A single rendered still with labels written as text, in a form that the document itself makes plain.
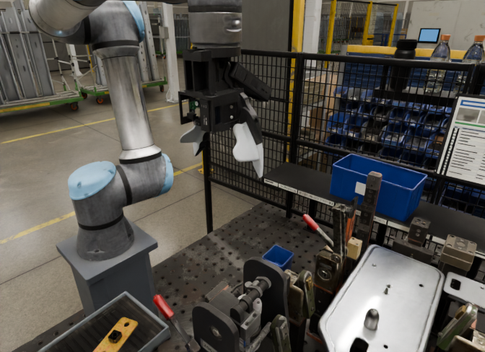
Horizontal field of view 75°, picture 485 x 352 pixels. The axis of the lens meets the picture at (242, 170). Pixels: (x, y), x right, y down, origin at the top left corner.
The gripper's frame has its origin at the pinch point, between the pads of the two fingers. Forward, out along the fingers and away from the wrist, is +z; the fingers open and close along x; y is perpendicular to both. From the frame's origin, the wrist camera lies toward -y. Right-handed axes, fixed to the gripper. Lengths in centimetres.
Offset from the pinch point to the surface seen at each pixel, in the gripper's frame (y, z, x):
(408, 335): -25, 44, 33
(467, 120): -90, 7, 29
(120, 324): 20.8, 27.7, -9.1
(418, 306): -36, 44, 33
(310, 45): -403, 9, -191
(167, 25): -429, -14, -533
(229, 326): 9.7, 25.6, 8.0
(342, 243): -37, 35, 11
